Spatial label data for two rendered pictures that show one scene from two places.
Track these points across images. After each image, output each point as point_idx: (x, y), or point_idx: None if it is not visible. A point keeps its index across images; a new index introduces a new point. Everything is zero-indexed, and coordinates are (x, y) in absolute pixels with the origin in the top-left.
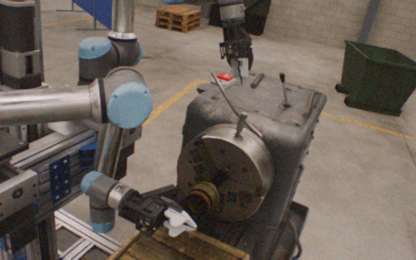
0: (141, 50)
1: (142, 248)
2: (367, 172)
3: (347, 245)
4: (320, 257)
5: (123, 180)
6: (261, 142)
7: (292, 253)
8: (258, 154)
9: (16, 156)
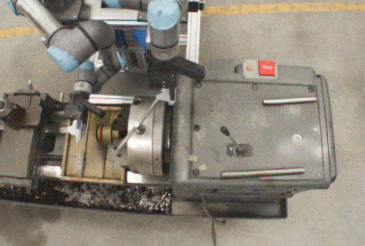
0: None
1: (98, 117)
2: None
3: None
4: (307, 245)
5: (282, 44)
6: (158, 150)
7: (214, 217)
8: (140, 153)
9: (89, 14)
